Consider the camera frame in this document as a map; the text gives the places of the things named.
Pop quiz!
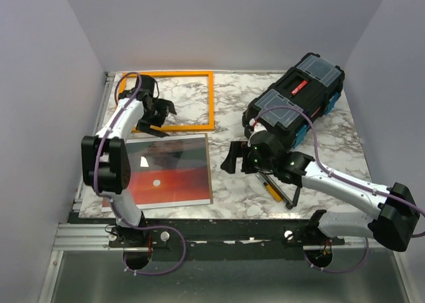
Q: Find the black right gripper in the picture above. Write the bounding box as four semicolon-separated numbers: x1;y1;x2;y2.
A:
220;141;275;174

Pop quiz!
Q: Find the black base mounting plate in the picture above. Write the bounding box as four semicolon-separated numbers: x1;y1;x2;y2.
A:
109;219;344;261

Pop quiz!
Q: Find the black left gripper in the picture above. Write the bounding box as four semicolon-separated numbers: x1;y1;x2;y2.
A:
137;99;175;137

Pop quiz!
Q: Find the clear acrylic cover sheet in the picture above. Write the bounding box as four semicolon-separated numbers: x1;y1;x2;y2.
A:
101;135;212;209

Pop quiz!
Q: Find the grey metal clamp tool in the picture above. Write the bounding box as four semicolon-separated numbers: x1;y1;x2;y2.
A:
257;173;303;211

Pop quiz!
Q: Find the brown fibreboard backing board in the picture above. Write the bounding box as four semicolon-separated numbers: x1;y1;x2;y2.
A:
101;132;214;213

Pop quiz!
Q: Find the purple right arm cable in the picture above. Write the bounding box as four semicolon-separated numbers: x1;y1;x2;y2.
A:
248;105;425;273

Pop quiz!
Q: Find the aluminium extrusion rail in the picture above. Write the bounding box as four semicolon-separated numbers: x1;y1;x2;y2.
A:
52;223;114;251

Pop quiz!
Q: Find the orange handled screwdriver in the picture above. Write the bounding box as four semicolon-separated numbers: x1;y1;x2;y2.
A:
259;175;282;202

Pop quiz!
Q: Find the red sunset photo print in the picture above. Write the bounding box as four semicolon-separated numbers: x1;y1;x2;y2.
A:
101;136;211;208

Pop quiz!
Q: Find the black plastic toolbox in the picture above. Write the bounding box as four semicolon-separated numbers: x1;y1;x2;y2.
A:
242;52;345;149

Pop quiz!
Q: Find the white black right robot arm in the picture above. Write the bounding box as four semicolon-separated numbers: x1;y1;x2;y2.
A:
220;130;420;252

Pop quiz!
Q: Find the orange wooden picture frame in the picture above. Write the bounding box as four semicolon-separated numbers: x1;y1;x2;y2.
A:
139;70;214;132

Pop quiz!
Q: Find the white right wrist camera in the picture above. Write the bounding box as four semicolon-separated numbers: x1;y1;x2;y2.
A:
249;118;266;134

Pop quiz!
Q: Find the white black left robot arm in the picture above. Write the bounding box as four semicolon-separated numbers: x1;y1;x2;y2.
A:
81;72;176;247

